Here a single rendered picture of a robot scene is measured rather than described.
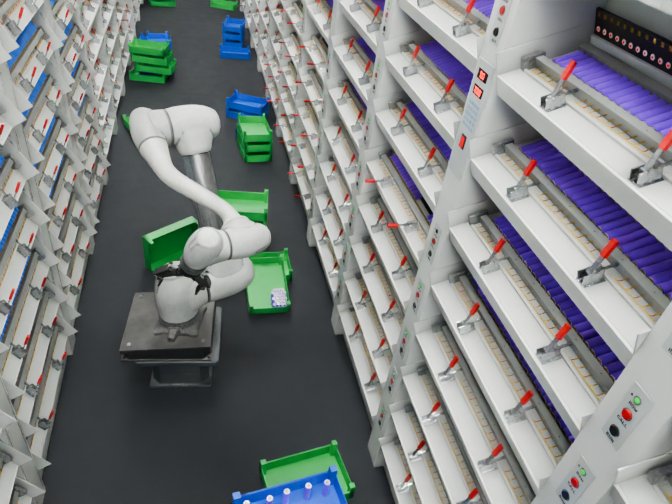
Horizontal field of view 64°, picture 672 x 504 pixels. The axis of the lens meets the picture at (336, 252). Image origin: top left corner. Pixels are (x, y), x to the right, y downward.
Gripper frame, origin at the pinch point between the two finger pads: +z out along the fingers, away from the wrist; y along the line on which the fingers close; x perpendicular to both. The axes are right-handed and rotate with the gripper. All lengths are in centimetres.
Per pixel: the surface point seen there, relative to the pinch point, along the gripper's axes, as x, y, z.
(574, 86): -4, 42, -140
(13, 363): -36, -43, 2
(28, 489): -69, -29, 22
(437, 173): 16, 53, -86
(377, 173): 40, 54, -50
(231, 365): -12, 36, 44
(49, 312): -7, -40, 36
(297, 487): -66, 40, -31
